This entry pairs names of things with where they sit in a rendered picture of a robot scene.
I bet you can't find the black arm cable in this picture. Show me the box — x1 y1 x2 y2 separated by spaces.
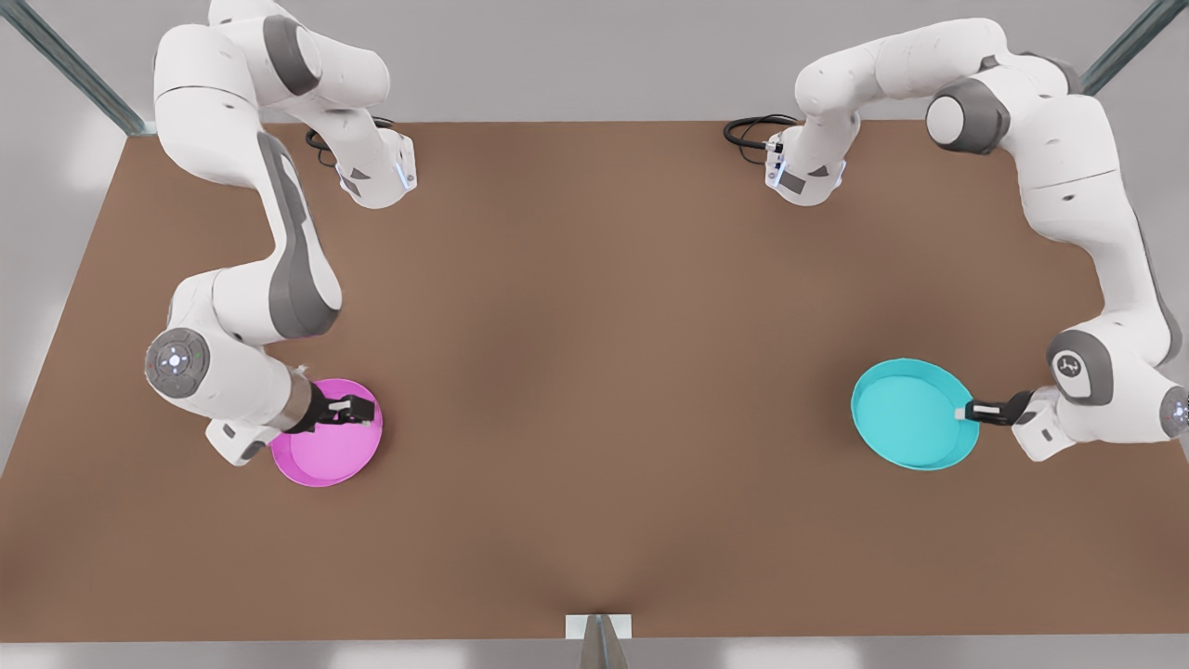
305 116 397 169
723 114 802 166

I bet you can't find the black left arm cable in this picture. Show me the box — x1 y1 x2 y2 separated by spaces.
723 114 802 166

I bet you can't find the pink plate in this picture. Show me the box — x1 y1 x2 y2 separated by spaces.
270 378 384 489

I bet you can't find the silver frame post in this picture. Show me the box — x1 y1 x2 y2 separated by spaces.
0 0 155 138
1079 0 1189 97
566 613 634 669

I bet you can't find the blue plate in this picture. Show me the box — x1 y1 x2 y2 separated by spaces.
851 359 981 472

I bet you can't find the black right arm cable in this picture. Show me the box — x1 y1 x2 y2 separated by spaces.
305 116 397 169

